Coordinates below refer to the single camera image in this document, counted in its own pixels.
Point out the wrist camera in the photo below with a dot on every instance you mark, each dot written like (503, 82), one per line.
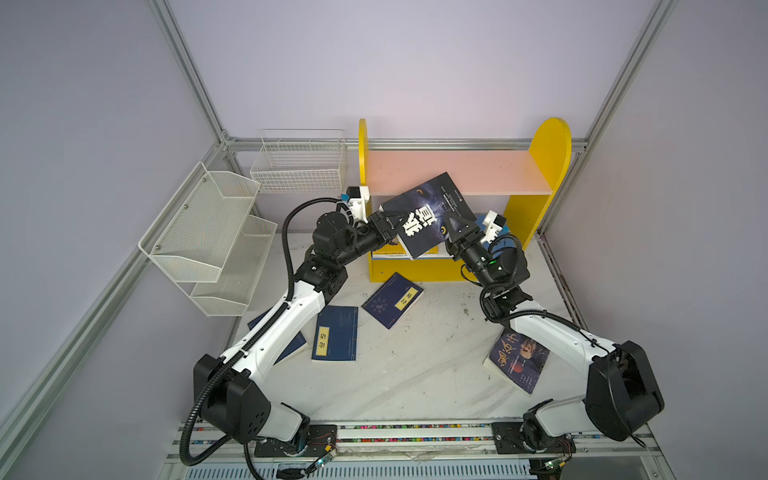
(356, 201)
(494, 225)

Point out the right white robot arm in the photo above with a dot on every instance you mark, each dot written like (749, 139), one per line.
(619, 391)

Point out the yellow pink blue bookshelf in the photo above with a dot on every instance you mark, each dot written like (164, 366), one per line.
(502, 191)

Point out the navy bagua book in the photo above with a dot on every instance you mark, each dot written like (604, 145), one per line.
(392, 299)

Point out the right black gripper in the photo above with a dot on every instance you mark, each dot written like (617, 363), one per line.
(464, 237)

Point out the white wire basket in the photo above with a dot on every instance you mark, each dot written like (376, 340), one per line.
(301, 161)

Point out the yellow cartoon book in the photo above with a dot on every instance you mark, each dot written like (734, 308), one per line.
(395, 250)

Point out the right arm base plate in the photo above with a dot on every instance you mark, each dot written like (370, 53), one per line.
(520, 437)

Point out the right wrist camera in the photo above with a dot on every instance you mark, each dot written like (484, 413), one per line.
(494, 225)

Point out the black wolf book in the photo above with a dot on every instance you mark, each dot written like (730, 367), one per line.
(426, 205)

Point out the navy book yellow label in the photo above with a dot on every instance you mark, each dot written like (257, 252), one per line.
(335, 337)

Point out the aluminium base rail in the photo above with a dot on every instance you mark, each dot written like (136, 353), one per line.
(433, 449)

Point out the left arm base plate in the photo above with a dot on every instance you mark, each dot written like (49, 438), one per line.
(310, 441)

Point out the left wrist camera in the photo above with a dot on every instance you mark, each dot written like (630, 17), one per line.
(356, 201)

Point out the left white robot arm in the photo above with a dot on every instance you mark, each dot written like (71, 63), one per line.
(227, 388)

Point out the white mesh two-tier rack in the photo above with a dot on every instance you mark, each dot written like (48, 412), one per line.
(209, 243)

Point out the navy book under left arm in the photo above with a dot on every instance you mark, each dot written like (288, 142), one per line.
(296, 345)

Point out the purple illustrated book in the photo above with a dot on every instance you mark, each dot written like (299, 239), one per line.
(517, 359)

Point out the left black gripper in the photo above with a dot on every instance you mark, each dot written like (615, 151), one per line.
(378, 224)

